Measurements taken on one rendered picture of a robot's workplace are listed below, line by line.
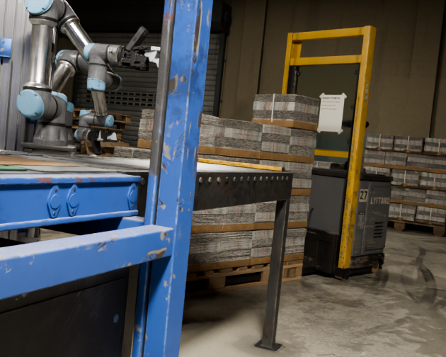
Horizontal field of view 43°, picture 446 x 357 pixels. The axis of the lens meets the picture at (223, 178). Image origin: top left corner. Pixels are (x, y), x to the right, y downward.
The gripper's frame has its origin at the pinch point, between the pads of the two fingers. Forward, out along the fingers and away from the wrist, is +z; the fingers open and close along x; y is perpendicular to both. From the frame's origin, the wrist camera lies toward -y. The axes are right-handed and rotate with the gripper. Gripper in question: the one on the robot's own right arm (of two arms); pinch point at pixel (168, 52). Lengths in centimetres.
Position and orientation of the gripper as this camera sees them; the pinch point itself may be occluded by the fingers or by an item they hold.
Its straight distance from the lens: 233.1
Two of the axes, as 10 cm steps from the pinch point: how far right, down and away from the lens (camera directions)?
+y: -1.4, 9.9, -0.6
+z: 9.6, 1.2, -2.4
